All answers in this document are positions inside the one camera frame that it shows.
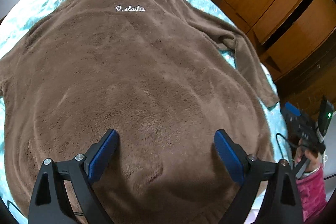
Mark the brown fleece sweater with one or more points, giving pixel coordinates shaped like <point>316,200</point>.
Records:
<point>131,82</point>

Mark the teal floral quilt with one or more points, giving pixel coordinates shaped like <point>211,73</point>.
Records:
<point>29,11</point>

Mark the person's right hand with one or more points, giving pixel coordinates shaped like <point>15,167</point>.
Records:
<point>313,161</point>

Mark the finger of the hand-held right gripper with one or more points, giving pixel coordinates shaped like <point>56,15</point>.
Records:
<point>292,109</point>

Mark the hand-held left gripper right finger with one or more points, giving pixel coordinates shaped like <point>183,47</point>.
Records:
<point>228,158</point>

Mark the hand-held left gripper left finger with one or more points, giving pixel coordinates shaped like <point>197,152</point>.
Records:
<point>102,155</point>

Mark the wooden wardrobe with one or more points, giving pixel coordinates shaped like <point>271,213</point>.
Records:
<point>275,3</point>

